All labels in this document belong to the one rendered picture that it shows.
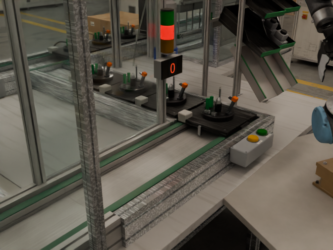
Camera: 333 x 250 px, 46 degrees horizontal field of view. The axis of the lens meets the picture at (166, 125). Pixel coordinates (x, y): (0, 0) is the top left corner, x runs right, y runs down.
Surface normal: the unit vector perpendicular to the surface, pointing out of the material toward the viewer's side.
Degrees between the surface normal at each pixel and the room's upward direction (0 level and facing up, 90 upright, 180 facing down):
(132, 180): 0
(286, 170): 0
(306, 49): 90
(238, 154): 90
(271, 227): 0
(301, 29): 90
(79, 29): 90
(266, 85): 45
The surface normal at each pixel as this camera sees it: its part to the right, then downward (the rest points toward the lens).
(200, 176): 0.76, 0.28
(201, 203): 0.00, -0.90
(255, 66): 0.45, -0.40
